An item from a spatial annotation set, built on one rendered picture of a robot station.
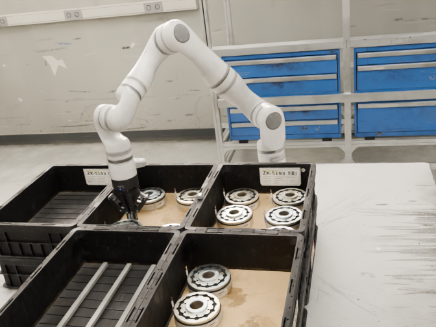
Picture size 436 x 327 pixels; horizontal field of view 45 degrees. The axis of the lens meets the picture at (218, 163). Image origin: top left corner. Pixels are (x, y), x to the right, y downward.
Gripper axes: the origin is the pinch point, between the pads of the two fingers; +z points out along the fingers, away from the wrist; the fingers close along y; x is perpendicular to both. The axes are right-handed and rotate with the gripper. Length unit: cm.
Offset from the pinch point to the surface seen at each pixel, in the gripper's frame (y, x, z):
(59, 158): -181, 239, 86
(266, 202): 37.0, 15.5, 2.6
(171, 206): 7.8, 11.9, 2.6
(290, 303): 51, -43, -7
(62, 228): -11.8, -17.3, -6.6
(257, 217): 35.7, 6.5, 2.6
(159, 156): -91, 242, 86
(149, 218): 3.3, 4.2, 2.6
